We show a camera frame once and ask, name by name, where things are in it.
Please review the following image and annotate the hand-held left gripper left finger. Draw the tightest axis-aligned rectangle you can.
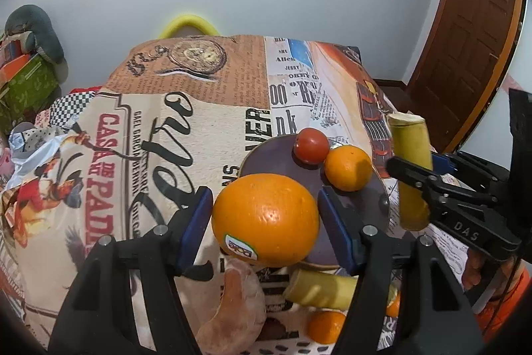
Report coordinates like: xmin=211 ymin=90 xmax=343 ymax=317
xmin=48 ymin=186 xmax=213 ymax=355

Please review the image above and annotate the printed newspaper pattern tablecloth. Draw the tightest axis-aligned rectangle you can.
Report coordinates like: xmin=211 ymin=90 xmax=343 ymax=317
xmin=0 ymin=34 xmax=472 ymax=355

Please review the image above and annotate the long yellow banana piece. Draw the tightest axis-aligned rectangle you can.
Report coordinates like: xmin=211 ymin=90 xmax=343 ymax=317
xmin=388 ymin=111 xmax=434 ymax=232

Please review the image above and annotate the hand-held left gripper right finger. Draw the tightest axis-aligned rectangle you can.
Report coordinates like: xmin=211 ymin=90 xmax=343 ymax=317
xmin=318 ymin=186 xmax=489 ymax=355

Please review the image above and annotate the green cardboard box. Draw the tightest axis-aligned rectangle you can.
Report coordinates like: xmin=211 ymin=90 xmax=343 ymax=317
xmin=0 ymin=55 xmax=60 ymax=123

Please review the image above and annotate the brown wooden door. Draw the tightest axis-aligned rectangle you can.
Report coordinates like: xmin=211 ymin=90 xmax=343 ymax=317
xmin=409 ymin=0 xmax=525 ymax=157

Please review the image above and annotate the red tomato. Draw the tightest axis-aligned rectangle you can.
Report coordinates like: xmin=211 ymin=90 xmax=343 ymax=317
xmin=293 ymin=127 xmax=330 ymax=165

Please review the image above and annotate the large orange with sticker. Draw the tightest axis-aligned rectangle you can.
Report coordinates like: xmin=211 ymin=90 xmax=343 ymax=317
xmin=211 ymin=173 xmax=320 ymax=268

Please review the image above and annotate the black white checkered cloth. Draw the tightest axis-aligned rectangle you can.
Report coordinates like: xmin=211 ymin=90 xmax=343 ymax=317
xmin=35 ymin=88 xmax=99 ymax=131

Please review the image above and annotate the person's right hand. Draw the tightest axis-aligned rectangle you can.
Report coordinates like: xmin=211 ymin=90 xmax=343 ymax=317
xmin=462 ymin=253 xmax=486 ymax=292

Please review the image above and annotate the yellow chair back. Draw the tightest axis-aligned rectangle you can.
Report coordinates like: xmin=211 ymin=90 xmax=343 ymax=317
xmin=157 ymin=14 xmax=219 ymax=40

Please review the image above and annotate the short yellow banana piece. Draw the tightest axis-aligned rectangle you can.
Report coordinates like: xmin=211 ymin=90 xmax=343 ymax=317
xmin=283 ymin=269 xmax=398 ymax=310

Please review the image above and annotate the dark purple round plate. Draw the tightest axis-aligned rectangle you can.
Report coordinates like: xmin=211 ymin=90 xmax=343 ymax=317
xmin=238 ymin=134 xmax=390 ymax=271

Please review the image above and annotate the pale pink crescent toy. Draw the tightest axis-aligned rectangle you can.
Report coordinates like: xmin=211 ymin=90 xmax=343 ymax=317
xmin=195 ymin=257 xmax=267 ymax=355

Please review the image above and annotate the white blue plastic bag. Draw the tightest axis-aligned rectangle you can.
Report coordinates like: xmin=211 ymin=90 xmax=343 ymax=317
xmin=7 ymin=121 xmax=69 ymax=173

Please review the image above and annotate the grey stuffed cushion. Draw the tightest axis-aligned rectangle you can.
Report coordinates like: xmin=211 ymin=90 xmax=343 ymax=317
xmin=3 ymin=4 xmax=69 ymax=78

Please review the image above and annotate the small orange mandarin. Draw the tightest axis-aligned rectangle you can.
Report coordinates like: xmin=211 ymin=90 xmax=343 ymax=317
xmin=306 ymin=310 xmax=348 ymax=346
xmin=324 ymin=144 xmax=373 ymax=192
xmin=386 ymin=290 xmax=402 ymax=318

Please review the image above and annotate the orange cardboard box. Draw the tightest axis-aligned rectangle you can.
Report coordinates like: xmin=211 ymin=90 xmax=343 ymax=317
xmin=0 ymin=40 xmax=43 ymax=83

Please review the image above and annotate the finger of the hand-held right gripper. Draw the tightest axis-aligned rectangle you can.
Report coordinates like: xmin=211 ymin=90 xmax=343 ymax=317
xmin=386 ymin=156 xmax=500 ymax=221
xmin=431 ymin=150 xmax=511 ymax=197

